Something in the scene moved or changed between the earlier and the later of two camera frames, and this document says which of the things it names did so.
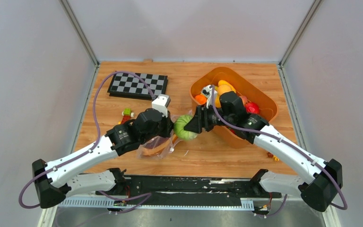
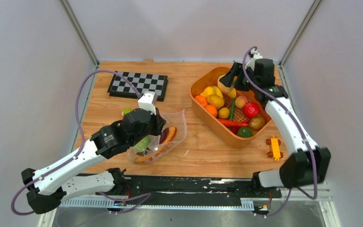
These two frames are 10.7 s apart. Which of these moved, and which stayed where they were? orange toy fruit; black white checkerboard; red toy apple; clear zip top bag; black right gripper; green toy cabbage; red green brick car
Moved: black right gripper; clear zip top bag; green toy cabbage
Stayed: black white checkerboard; orange toy fruit; red green brick car; red toy apple
